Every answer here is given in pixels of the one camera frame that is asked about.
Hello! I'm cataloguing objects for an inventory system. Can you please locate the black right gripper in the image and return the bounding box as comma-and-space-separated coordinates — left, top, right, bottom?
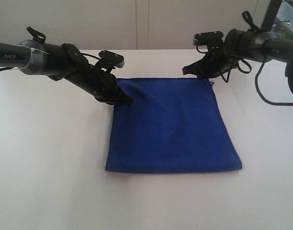
182, 46, 240, 79

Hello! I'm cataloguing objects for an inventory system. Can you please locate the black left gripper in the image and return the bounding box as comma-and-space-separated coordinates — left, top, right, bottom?
65, 61, 133, 105

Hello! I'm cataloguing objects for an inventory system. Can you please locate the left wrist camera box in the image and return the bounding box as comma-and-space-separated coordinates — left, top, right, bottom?
98, 50, 125, 69

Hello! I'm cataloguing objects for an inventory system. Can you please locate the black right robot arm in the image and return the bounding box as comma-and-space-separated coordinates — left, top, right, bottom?
182, 29, 293, 95

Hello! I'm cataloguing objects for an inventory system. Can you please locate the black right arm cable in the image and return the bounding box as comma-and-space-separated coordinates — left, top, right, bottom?
196, 11, 293, 106

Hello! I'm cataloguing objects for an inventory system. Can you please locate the beige wall panel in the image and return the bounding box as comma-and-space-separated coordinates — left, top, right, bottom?
0, 0, 270, 50

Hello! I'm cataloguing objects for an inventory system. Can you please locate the black window frame post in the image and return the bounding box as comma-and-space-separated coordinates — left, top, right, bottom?
261, 0, 282, 31

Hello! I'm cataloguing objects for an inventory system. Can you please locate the blue towel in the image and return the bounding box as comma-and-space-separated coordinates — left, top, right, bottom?
105, 78, 242, 174

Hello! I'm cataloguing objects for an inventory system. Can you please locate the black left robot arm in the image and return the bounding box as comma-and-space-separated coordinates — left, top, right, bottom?
0, 40, 133, 105

